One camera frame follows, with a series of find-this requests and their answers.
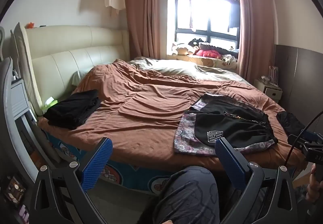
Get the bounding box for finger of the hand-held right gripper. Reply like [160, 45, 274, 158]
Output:
[288, 132, 316, 150]

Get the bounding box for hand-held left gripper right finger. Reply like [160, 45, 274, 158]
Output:
[215, 137, 299, 224]

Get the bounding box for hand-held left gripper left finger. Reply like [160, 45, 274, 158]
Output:
[29, 137, 113, 224]

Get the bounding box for black pants with white print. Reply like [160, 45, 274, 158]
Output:
[194, 94, 278, 149]

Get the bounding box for person's leg in grey pants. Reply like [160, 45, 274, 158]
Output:
[151, 166, 228, 224]

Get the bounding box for cartoon patterned pants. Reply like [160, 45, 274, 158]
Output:
[174, 92, 278, 157]

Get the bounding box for person's right hand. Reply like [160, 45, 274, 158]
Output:
[306, 163, 323, 202]

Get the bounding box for black cloth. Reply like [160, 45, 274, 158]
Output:
[276, 111, 307, 139]

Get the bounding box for white nightstand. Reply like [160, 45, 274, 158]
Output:
[254, 78, 283, 105]

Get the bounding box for stack of folded black clothes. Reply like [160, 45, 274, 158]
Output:
[43, 89, 102, 130]

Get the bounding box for grey brown wardrobe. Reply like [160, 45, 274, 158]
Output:
[274, 44, 323, 134]

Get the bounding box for white rack on nightstand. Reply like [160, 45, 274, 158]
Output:
[267, 65, 281, 88]

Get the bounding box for brown blanket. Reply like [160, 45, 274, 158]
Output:
[38, 60, 307, 179]

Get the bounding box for green tissue pack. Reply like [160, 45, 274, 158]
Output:
[42, 96, 59, 110]

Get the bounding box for light green pillow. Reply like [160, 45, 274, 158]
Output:
[71, 64, 111, 86]

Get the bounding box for cream leather headboard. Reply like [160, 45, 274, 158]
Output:
[24, 25, 130, 116]

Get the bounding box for spotted black white plush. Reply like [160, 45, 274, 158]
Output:
[221, 54, 239, 63]

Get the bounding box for red plush toy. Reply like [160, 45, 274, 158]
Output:
[194, 49, 220, 58]

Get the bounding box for grey padded board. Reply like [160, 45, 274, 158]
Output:
[10, 22, 44, 116]

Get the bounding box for pink curtain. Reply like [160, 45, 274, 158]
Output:
[235, 0, 274, 84]
[125, 0, 168, 61]

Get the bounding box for beige plush bear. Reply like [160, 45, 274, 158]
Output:
[172, 42, 200, 56]

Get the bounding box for black plush toy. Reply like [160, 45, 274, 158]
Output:
[188, 38, 211, 48]

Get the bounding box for dark hanging garment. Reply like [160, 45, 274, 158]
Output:
[227, 0, 241, 36]

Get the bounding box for black framed window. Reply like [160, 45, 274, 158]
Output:
[168, 0, 241, 49]

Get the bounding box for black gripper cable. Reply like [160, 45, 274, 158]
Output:
[284, 111, 323, 167]

